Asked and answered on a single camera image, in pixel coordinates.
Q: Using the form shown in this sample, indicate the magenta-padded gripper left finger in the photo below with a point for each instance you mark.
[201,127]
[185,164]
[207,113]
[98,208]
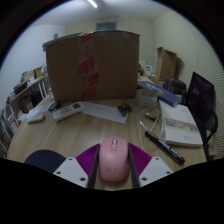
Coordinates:
[71,171]

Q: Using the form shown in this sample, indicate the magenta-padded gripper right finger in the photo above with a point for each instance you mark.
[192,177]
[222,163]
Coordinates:
[155,170]

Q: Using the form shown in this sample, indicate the pink computer mouse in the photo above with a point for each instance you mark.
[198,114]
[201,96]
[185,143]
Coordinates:
[113,160]

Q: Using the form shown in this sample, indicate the dark blue round mouse pad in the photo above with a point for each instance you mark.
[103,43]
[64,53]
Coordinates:
[43,160]

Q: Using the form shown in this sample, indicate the black marker pen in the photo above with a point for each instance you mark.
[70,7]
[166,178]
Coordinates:
[165,147]

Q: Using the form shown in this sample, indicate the thick white book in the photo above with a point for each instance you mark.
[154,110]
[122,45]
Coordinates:
[181,126]

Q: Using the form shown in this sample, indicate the white remote control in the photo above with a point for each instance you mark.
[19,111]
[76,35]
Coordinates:
[68,111]

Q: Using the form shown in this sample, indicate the small flat white box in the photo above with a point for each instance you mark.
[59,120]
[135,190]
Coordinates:
[35,118]

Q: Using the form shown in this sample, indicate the small black device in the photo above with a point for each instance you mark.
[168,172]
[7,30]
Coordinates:
[54,106]

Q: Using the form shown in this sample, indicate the clear plastic container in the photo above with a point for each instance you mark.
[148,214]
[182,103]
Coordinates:
[146,97]

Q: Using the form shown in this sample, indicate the blue book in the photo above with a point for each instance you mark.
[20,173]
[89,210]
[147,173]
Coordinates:
[166,95]

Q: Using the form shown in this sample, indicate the black office chair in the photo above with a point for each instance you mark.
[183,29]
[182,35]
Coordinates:
[200,96]

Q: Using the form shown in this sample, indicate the cluttered shelf unit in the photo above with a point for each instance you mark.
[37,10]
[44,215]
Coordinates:
[20,100]

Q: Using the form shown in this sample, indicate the small open cardboard box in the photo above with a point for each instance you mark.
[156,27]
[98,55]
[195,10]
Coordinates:
[166,65]

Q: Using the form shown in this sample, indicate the large brown cardboard box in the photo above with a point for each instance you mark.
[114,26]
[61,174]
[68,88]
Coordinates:
[113,66]

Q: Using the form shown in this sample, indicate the ceiling light tube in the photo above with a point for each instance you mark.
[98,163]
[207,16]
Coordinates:
[92,3]

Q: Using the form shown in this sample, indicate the round wall clock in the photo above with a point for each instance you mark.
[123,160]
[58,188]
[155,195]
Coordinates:
[55,35]

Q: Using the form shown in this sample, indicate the wall window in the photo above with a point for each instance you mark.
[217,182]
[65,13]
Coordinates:
[106,26]

